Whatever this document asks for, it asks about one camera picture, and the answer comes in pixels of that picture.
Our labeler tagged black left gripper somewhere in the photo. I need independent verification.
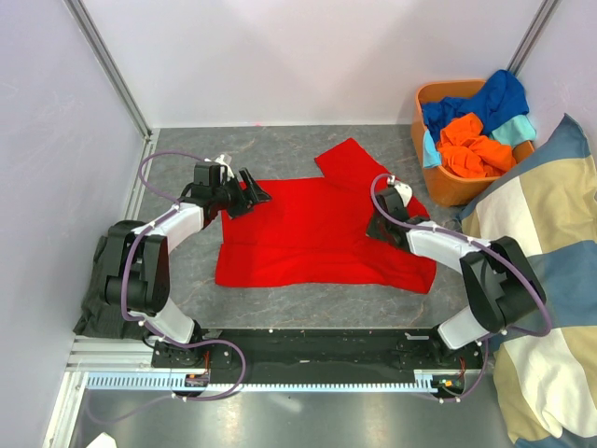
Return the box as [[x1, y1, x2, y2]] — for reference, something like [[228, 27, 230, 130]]
[[213, 168, 271, 220]]

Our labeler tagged red t shirt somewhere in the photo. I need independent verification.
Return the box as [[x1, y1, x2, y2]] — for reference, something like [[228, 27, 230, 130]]
[[215, 138, 437, 294]]

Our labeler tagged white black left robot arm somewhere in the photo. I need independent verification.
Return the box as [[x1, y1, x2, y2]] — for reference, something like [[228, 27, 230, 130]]
[[99, 161, 271, 367]]

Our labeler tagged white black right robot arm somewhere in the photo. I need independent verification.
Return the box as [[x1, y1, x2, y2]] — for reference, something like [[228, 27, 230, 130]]
[[367, 183, 551, 368]]

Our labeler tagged orange plastic laundry basket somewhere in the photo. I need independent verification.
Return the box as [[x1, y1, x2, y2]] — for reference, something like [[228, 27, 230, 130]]
[[411, 80, 534, 206]]

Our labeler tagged orange t shirt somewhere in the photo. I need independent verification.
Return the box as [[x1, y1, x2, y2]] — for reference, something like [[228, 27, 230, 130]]
[[437, 113, 516, 178]]

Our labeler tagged blue and beige checked pillow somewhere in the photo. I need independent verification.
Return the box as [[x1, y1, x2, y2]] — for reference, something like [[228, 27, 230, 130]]
[[460, 116, 596, 447]]

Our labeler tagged blue and teal t shirt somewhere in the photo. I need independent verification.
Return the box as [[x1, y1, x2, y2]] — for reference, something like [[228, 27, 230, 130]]
[[421, 70, 536, 169]]

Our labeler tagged dark green striped folded shirt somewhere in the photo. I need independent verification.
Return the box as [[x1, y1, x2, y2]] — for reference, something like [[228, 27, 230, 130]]
[[73, 236, 146, 341]]

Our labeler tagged white object bottom left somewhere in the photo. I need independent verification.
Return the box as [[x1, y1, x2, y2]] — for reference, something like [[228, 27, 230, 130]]
[[86, 432, 118, 448]]

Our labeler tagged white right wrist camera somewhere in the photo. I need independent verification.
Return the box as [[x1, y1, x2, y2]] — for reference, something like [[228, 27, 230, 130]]
[[387, 175, 413, 207]]

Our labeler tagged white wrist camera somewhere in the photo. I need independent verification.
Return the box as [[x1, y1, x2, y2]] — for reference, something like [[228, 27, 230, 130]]
[[387, 175, 413, 207], [205, 153, 235, 179]]

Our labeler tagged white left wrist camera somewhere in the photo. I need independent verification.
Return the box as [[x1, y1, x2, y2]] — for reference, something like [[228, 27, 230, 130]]
[[205, 153, 235, 179]]

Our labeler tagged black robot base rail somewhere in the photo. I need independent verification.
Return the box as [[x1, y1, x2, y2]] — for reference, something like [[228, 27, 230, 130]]
[[152, 329, 483, 370]]

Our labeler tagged light blue slotted cable duct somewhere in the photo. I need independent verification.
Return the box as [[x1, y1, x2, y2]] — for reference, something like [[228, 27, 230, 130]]
[[86, 371, 442, 393]]

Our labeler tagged aluminium corner frame post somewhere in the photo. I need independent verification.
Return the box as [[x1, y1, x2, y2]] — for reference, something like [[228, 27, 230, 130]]
[[64, 0, 153, 140]]

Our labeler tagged right aluminium corner post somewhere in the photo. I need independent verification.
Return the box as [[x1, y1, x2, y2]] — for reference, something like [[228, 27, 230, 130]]
[[507, 0, 562, 76]]

